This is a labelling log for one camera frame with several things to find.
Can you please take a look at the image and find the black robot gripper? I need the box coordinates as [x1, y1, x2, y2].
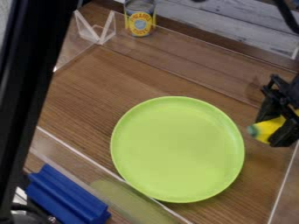
[256, 74, 299, 147]

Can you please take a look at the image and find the yellow toy banana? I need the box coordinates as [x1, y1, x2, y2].
[247, 115, 285, 145]

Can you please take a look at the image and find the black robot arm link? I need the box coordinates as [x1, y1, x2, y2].
[0, 0, 78, 224]

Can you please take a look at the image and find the green round plate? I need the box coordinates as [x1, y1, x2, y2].
[109, 96, 245, 203]

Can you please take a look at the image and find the yellow labelled tin can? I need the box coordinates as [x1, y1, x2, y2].
[124, 0, 156, 38]

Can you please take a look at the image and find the blue plastic clamp block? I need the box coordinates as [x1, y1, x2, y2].
[25, 164, 111, 224]

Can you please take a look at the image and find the clear acrylic barrier wall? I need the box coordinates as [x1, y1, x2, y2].
[25, 3, 299, 224]

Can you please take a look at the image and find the clear acrylic corner bracket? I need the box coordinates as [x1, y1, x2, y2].
[73, 10, 116, 46]

